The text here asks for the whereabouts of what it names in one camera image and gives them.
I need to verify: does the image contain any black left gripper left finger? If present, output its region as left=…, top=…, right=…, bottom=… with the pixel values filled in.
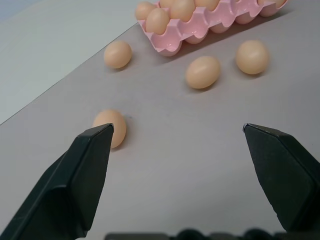
left=0, top=122, right=115, bottom=240

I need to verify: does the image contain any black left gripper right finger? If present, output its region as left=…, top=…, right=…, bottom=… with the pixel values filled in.
left=242, top=123, right=320, bottom=233

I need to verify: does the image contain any pink plastic egg tray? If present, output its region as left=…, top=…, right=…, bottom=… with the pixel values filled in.
left=137, top=0, right=288, bottom=57

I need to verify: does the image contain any beige egg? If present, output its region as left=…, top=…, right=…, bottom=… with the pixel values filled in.
left=103, top=40, right=133, bottom=70
left=194, top=0, right=221, bottom=12
left=159, top=0, right=177, bottom=9
left=145, top=7, right=170, bottom=35
left=235, top=39, right=270, bottom=75
left=92, top=109, right=127, bottom=149
left=185, top=55, right=222, bottom=90
left=170, top=0, right=196, bottom=22
left=135, top=1, right=156, bottom=21

